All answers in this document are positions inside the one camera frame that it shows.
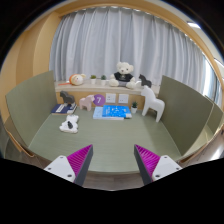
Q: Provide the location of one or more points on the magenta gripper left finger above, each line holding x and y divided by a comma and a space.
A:
73, 167

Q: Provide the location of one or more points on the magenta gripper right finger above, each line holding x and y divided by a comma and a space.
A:
153, 167

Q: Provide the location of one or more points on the white plush dog toy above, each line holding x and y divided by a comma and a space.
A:
70, 124

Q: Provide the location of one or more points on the light blue book underneath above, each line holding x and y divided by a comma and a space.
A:
98, 115

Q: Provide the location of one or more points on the small potted plant on bench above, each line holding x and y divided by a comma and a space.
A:
134, 107

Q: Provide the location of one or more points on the blue book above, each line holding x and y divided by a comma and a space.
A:
116, 111

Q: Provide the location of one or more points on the right green cushion panel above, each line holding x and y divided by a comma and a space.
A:
186, 112

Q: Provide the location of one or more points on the green cushion panel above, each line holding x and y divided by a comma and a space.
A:
186, 112
30, 104

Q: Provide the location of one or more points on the white wooden horse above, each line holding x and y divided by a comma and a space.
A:
151, 102

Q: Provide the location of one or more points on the pink horse figure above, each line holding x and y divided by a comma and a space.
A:
86, 102

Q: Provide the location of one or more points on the dark grey horse figure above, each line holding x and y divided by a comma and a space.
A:
67, 98

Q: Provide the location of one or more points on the purple round number disc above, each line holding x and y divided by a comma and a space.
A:
99, 100

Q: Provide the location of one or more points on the left green cushion panel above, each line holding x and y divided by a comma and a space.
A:
30, 104

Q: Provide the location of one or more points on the small black horse figure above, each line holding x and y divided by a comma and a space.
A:
144, 81

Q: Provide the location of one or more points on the orange haired doll plush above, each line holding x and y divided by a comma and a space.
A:
76, 79

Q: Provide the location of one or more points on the left small potted plant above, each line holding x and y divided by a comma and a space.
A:
93, 79

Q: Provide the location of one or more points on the white teddy bear black shirt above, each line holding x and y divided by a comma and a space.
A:
123, 77

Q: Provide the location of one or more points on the right small potted plant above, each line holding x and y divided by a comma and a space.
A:
103, 80

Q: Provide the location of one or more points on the grey white curtain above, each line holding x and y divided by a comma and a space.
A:
94, 41

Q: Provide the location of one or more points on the right white wall socket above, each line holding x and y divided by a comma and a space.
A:
123, 98

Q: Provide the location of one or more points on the white wall socket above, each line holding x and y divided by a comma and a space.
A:
110, 98
123, 98

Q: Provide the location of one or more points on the left white wall socket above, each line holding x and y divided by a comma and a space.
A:
110, 98

